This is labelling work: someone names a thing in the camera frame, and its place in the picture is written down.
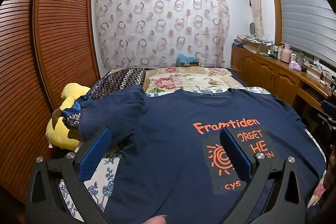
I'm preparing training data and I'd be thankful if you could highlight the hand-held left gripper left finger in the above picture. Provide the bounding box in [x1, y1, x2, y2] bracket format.
[25, 127, 112, 224]

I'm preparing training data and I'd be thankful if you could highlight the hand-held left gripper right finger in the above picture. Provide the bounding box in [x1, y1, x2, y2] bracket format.
[219, 127, 307, 224]

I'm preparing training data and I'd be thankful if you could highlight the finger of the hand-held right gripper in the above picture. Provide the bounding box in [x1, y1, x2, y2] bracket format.
[317, 100, 336, 125]

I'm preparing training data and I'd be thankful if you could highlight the navy printed t-shirt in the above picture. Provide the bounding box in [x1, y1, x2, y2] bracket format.
[79, 86, 327, 224]

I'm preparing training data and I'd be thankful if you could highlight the person's left hand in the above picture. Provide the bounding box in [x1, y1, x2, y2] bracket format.
[143, 215, 168, 224]

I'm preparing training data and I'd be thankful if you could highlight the blue floral white bed sheet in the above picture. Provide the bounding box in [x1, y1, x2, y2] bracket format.
[59, 86, 327, 215]

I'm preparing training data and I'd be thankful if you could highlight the yellow plush toy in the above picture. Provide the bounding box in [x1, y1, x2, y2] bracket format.
[46, 83, 91, 149]

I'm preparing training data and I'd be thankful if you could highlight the purple tissue pack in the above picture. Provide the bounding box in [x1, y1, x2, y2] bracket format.
[288, 61, 302, 72]

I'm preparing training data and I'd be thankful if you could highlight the pink bottle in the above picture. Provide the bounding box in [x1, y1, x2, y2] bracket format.
[281, 44, 291, 63]

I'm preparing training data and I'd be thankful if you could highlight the wooden sideboard cabinet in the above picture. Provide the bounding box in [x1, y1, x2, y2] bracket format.
[230, 45, 336, 119]

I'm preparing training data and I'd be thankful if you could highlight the dark circle-patterned folded blanket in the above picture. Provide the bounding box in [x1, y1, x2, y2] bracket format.
[62, 68, 147, 135]

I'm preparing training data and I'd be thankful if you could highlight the pile of clutter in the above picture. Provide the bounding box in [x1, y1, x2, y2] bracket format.
[234, 34, 275, 56]

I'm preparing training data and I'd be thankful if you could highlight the grey window blind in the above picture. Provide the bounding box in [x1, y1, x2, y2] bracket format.
[273, 0, 336, 67]

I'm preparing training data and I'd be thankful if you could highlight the cardboard box with blue cloth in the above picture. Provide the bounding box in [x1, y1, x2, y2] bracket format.
[175, 53, 200, 67]

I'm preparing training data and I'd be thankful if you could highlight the wooden louvered wardrobe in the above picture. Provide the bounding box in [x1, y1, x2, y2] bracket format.
[0, 0, 101, 203]

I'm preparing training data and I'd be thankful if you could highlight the circle-patterned sheer curtain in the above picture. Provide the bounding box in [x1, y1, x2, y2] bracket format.
[92, 0, 230, 69]

